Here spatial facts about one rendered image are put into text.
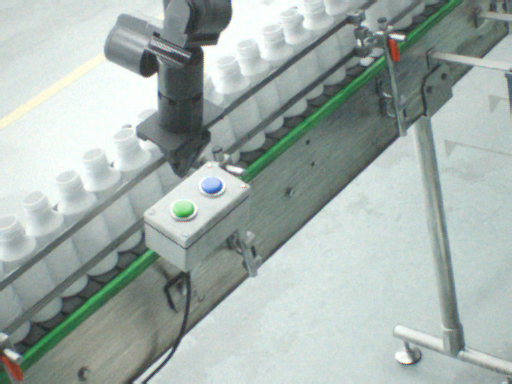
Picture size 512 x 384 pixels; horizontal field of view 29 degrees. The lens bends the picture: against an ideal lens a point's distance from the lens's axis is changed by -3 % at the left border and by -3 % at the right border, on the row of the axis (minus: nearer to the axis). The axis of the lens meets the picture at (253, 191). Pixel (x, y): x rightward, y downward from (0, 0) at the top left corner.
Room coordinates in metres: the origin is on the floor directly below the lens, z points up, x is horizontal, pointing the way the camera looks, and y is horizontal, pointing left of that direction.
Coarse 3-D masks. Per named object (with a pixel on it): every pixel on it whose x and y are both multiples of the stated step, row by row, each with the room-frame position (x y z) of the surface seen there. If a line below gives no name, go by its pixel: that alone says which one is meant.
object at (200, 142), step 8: (200, 136) 1.11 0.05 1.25; (208, 136) 1.12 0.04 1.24; (192, 144) 1.10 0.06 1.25; (200, 144) 1.11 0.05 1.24; (176, 152) 1.08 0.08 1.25; (184, 152) 1.09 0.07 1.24; (200, 152) 1.13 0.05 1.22; (168, 160) 1.09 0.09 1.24; (176, 160) 1.08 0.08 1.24; (184, 176) 1.15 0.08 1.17
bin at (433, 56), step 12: (480, 12) 1.91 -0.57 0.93; (492, 12) 1.90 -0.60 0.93; (480, 24) 1.91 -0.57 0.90; (432, 48) 1.79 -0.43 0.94; (432, 60) 1.78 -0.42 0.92; (444, 60) 1.74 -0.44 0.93; (456, 60) 1.73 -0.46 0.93; (468, 60) 1.71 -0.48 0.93; (480, 60) 1.70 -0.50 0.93; (492, 96) 1.91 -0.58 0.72; (492, 108) 1.91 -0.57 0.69; (444, 144) 1.78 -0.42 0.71; (456, 144) 1.76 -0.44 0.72; (468, 144) 1.74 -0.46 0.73
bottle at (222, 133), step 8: (208, 72) 1.46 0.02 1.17; (208, 80) 1.45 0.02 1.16; (208, 88) 1.44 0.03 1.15; (208, 96) 1.44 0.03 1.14; (216, 96) 1.45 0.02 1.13; (216, 104) 1.44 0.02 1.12; (224, 104) 1.45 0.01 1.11; (224, 120) 1.44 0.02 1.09; (216, 128) 1.43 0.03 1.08; (224, 128) 1.43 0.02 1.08; (232, 128) 1.46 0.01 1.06; (216, 136) 1.43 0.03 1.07; (224, 136) 1.43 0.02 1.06; (232, 136) 1.44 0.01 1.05; (216, 144) 1.43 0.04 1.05; (224, 144) 1.43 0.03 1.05; (232, 144) 1.44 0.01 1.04; (232, 160) 1.43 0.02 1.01
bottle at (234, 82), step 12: (216, 60) 1.50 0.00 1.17; (228, 60) 1.51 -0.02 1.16; (228, 72) 1.47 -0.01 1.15; (240, 72) 1.49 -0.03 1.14; (228, 84) 1.47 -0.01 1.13; (240, 84) 1.47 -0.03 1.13; (228, 96) 1.47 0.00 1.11; (252, 96) 1.48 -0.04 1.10; (240, 108) 1.46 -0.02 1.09; (252, 108) 1.47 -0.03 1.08; (240, 120) 1.46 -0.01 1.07; (252, 120) 1.47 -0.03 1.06; (240, 132) 1.46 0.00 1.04; (252, 144) 1.46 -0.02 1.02
